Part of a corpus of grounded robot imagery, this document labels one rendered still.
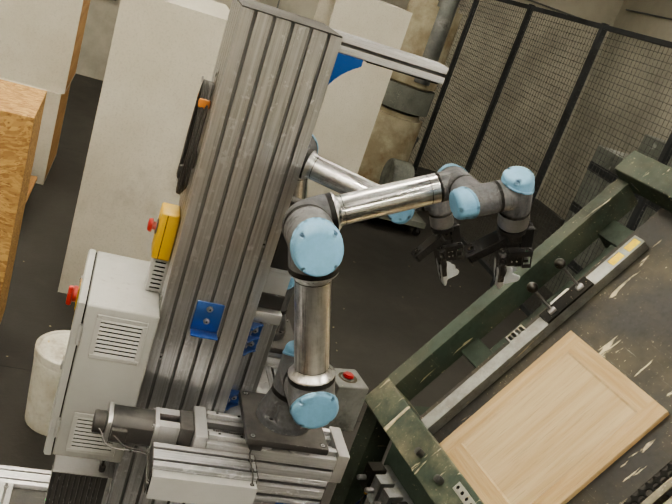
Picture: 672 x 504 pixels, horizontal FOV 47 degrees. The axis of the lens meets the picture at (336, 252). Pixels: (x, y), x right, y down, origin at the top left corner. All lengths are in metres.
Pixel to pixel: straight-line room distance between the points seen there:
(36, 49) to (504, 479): 4.68
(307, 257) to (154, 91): 2.74
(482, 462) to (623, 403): 0.46
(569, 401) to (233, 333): 1.05
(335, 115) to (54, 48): 2.10
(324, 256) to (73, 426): 0.89
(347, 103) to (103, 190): 2.28
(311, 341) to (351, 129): 4.35
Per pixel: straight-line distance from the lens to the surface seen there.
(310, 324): 1.77
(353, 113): 6.02
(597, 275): 2.69
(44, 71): 6.10
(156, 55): 4.26
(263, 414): 2.07
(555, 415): 2.47
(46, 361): 3.40
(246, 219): 1.97
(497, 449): 2.49
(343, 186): 2.30
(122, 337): 2.05
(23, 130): 3.39
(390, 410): 2.72
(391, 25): 5.97
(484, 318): 2.80
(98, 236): 4.56
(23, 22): 6.06
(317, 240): 1.65
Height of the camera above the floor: 2.17
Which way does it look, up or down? 19 degrees down
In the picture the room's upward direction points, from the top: 19 degrees clockwise
